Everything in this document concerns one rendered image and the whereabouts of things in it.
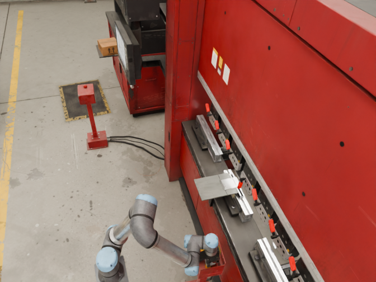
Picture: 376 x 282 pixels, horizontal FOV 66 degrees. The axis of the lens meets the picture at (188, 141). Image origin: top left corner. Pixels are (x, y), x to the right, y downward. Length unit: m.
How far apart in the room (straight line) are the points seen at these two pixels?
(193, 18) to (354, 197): 1.57
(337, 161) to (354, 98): 0.23
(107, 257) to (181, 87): 1.41
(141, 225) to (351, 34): 1.12
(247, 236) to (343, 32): 1.39
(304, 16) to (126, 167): 2.69
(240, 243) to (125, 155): 2.04
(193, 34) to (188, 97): 0.55
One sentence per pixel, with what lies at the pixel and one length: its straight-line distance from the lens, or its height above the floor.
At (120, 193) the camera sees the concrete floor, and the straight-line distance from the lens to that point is 3.23.
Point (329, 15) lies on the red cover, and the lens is 1.10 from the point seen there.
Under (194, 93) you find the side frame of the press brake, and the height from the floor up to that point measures 1.18.
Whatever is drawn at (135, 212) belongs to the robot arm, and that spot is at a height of 1.36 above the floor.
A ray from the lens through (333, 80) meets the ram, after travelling 1.11.
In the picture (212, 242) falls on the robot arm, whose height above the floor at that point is 1.10.
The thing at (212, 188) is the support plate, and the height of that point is 1.00.
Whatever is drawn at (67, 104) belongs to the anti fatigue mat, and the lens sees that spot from 4.46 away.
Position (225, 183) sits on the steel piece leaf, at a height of 1.00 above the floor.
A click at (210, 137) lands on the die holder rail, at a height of 0.97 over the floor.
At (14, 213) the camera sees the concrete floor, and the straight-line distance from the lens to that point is 3.40.
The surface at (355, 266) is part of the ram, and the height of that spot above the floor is 1.63.
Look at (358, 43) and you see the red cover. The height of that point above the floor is 2.26.
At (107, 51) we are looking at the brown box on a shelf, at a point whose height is 1.04.
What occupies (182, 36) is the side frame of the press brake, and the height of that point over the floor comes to 1.69.
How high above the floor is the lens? 2.61
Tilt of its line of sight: 44 degrees down
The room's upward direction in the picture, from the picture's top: 5 degrees clockwise
